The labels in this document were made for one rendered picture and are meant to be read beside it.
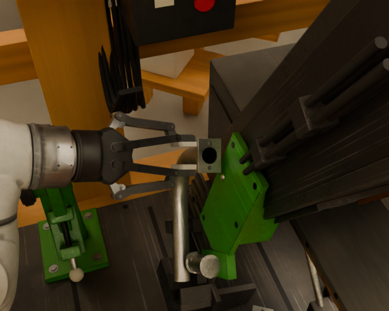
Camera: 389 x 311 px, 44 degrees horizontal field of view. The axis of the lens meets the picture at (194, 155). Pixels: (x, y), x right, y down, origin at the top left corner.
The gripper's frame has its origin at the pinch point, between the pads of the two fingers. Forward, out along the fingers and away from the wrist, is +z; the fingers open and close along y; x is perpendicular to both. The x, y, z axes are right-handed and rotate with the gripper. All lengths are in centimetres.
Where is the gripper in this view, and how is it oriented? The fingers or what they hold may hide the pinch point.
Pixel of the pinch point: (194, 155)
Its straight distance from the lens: 78.3
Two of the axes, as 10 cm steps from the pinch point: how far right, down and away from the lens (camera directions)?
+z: 8.7, 0.0, 4.9
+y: 0.0, -10.0, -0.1
